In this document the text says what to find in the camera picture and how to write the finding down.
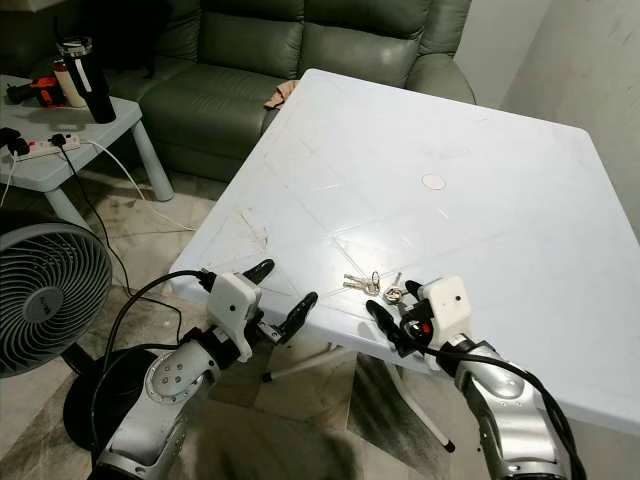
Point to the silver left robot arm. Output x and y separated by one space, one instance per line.
160 400

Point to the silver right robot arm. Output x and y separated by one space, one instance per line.
505 410

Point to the round white table cap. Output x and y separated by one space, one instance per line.
433 182

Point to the white plastic folding table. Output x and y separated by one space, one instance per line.
440 130

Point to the green leather sofa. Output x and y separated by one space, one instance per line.
230 100

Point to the pink crumpled cloth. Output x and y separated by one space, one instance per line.
282 95

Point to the grey floor fan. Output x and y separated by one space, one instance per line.
50 290

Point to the grey low side table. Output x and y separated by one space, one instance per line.
50 172

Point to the white power strip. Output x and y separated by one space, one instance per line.
60 143

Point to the black tumbler with lid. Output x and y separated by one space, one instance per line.
97 90

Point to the black flat device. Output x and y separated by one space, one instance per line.
8 137

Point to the black plug adapter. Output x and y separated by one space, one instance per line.
18 148

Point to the white bottle with red cap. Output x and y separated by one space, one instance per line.
71 90

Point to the black bundle on sofa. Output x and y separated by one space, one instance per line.
120 28

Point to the red and black power tool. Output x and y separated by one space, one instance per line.
40 92

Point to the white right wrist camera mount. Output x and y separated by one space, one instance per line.
450 305

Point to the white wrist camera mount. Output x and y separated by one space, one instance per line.
232 305
450 305

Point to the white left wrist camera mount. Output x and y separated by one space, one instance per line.
232 305

